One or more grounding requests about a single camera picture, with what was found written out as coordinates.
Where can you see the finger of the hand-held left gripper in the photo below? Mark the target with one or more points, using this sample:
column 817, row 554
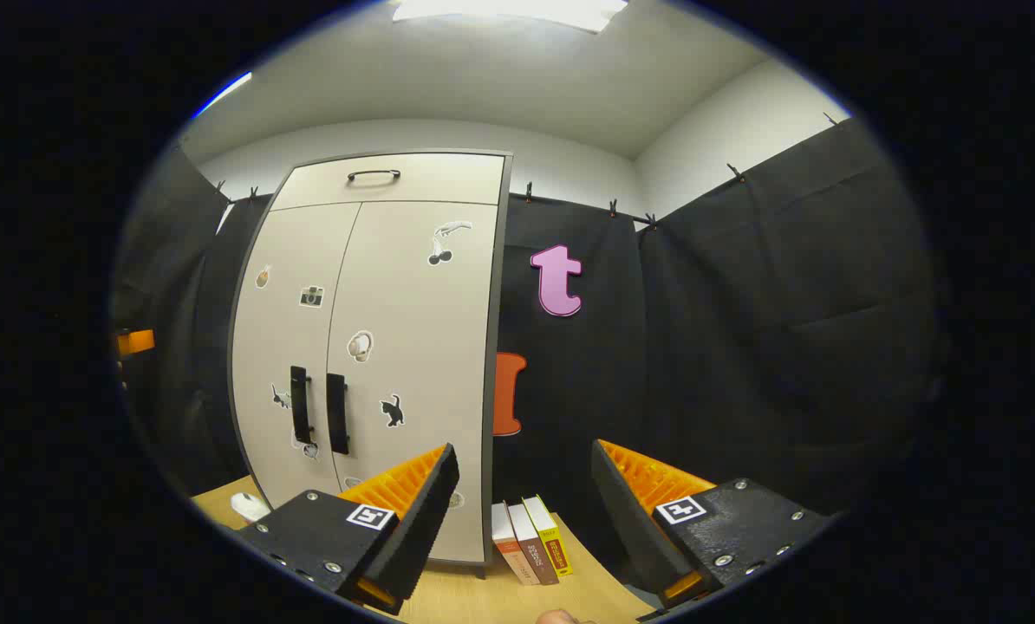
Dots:
column 136, row 341

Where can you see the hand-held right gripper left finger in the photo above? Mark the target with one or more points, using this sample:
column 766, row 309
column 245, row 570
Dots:
column 422, row 529

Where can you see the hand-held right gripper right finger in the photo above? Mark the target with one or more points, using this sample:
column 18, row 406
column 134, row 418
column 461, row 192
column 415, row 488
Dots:
column 634, row 529

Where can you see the camera sticker shoe cabinet door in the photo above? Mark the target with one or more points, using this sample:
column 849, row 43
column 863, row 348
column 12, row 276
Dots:
column 292, row 347

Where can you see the cat sticker shoe cabinet door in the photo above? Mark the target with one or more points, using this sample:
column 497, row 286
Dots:
column 431, row 347

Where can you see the beige double-door shoe cabinet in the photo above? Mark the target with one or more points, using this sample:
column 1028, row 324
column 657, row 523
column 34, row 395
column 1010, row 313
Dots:
column 439, row 178

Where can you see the yellow book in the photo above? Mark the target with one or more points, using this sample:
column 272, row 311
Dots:
column 554, row 542

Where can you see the brown book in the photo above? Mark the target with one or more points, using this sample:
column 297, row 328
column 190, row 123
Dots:
column 535, row 546

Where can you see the white round bowl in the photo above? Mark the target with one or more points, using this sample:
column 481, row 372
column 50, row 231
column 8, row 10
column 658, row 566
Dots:
column 249, row 506

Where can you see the black backdrop cloth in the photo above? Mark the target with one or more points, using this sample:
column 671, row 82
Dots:
column 743, row 347

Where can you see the narrow ceiling light strip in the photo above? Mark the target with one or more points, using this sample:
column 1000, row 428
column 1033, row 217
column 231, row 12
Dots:
column 227, row 89

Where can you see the large ceiling light panel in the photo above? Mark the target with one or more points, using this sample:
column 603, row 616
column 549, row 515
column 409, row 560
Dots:
column 517, row 10

